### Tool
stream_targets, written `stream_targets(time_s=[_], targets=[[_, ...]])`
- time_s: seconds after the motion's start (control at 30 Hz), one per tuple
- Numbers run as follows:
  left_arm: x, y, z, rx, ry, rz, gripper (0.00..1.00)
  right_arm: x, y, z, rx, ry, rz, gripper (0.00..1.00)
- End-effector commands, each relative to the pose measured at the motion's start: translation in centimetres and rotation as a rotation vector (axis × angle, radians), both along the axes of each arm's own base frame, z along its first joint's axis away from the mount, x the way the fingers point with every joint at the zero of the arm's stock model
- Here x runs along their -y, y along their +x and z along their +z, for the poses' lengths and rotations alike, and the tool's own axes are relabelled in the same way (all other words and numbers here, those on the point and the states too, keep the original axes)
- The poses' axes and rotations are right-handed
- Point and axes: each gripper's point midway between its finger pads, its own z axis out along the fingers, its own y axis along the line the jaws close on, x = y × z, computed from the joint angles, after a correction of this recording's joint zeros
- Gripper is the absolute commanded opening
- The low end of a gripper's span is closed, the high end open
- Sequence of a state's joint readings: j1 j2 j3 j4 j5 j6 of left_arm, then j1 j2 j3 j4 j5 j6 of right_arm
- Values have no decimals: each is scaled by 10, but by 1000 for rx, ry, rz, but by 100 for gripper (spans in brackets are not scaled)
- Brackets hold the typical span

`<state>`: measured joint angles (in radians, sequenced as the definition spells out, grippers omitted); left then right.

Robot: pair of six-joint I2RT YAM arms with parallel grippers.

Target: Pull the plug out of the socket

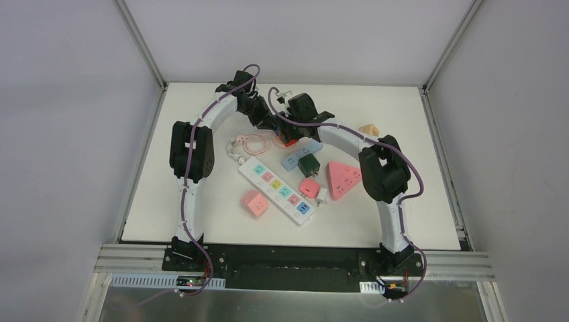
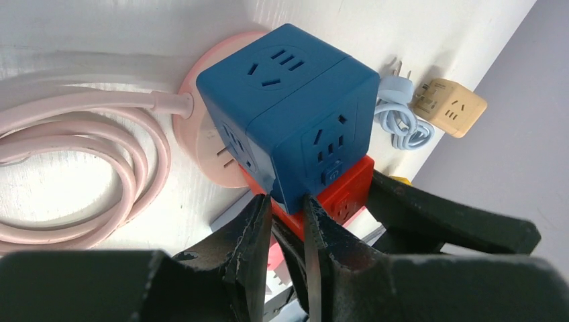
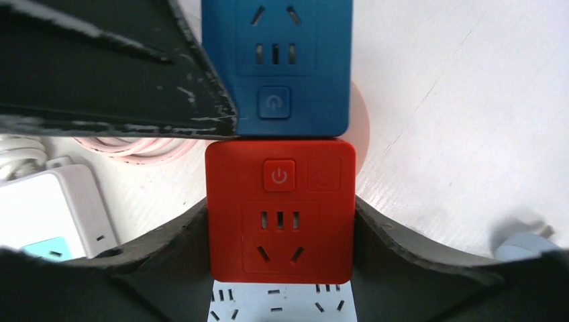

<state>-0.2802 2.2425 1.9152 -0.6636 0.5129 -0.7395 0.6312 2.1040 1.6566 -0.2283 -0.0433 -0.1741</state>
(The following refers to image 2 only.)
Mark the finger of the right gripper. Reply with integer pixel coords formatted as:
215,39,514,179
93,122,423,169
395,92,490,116
366,172,541,255

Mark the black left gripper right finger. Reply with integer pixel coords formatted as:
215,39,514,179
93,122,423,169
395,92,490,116
303,196,568,321

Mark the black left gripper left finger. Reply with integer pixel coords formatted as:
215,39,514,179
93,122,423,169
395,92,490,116
1,195,272,321

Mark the red cube socket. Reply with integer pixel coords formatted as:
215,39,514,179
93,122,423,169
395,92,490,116
236,144,374,239

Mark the tan cube socket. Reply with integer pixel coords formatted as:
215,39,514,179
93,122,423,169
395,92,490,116
413,78,488,138

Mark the blue cube socket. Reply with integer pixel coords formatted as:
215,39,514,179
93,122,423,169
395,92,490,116
196,23,380,214

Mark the yellow cube socket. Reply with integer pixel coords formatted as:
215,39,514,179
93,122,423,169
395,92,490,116
391,176,412,186

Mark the pink round socket base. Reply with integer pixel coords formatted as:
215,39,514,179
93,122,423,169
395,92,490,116
172,32,266,189

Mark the white power strip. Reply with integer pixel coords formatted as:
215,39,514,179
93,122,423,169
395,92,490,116
209,191,383,322

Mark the light blue cable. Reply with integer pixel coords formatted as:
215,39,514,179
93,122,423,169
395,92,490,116
373,56,435,152

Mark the pink cable with plug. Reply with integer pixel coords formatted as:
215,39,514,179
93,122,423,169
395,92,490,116
0,91,195,254

